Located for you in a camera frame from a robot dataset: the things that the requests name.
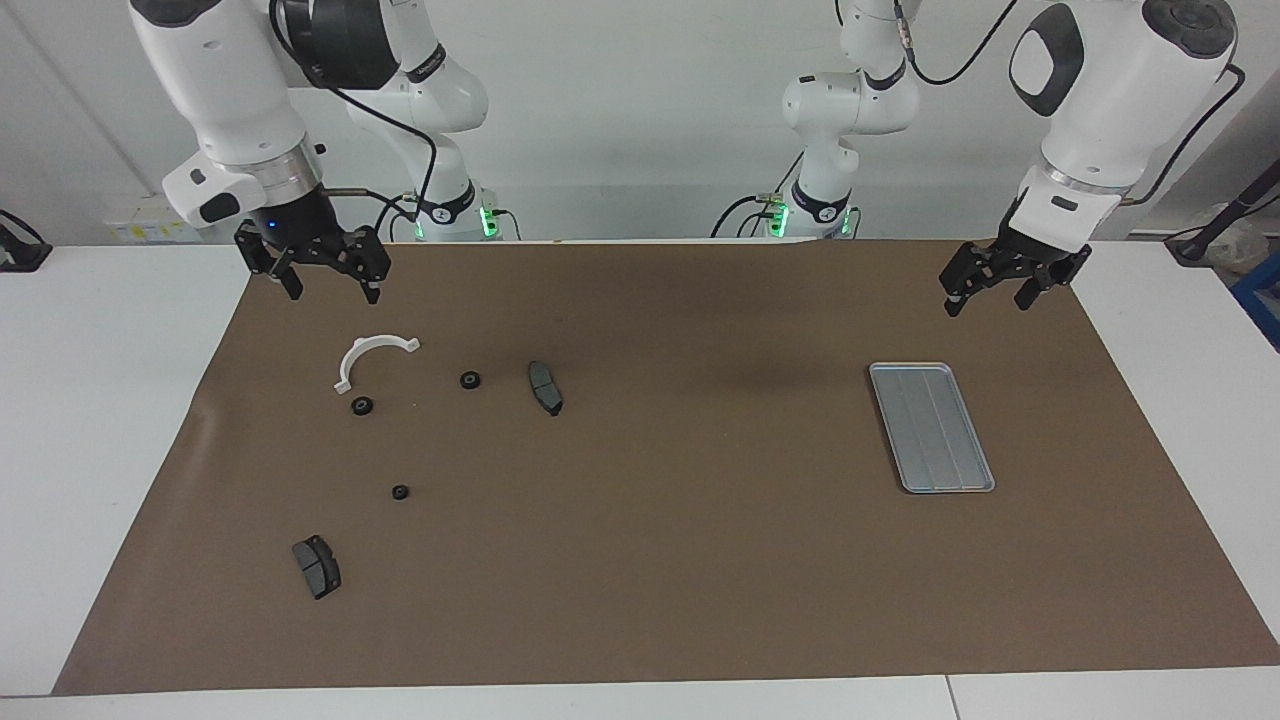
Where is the dark grey brake pad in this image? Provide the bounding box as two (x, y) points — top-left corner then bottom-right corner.
(527, 360), (565, 418)
(291, 535), (343, 601)

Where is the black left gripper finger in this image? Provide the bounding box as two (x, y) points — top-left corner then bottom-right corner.
(938, 243), (1001, 318)
(1015, 250), (1093, 311)

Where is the white curved plastic bracket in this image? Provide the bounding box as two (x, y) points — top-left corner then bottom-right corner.
(333, 335), (422, 396)

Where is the black right arm base cable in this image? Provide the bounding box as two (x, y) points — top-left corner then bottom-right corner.
(372, 195), (416, 243)

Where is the black left arm base cable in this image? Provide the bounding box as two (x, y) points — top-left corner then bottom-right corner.
(712, 195), (791, 239)

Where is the clear plastic bag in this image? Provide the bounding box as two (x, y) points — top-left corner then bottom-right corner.
(1195, 205), (1271, 276)

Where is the blue crate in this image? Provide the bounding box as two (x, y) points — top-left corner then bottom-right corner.
(1232, 252), (1280, 351)

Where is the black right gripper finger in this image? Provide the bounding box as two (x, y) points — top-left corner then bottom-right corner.
(338, 226), (392, 305)
(234, 222), (304, 301)

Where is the black arm base cable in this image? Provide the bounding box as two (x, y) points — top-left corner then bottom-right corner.
(712, 195), (791, 239)
(372, 195), (416, 243)

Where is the black table clamp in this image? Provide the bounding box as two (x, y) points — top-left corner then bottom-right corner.
(0, 208), (53, 273)

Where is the black stand pole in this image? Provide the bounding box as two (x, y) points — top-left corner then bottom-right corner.
(1165, 160), (1280, 266)

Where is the brown table mat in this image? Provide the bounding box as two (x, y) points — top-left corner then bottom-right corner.
(52, 238), (1280, 697)

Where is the silver metal tray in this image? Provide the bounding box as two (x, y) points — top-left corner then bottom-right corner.
(868, 362), (997, 495)

